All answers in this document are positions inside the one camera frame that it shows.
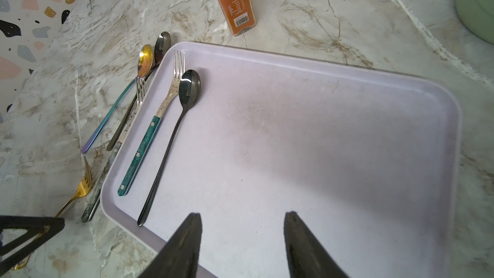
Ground grey marbled handle fork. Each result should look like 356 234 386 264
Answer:
81 76 149 223

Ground black spoon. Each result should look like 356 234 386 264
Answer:
137 69 201 227

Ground lavender plastic tray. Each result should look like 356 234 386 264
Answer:
101 42 462 277

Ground iridescent rainbow spoon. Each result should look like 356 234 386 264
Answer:
81 45 154 154

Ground dark grey spoon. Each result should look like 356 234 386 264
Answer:
106 31 171 151

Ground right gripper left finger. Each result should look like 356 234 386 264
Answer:
140 213 203 278

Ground green handle fork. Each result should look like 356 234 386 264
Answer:
118 50 186 196

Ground gold ornate fork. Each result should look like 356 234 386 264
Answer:
12 158 94 270

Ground green plastic pitcher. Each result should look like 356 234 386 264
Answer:
455 0 493 44

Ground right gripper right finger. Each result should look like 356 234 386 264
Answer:
284 211 347 277

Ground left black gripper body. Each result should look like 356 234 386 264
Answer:
1 215 65 276

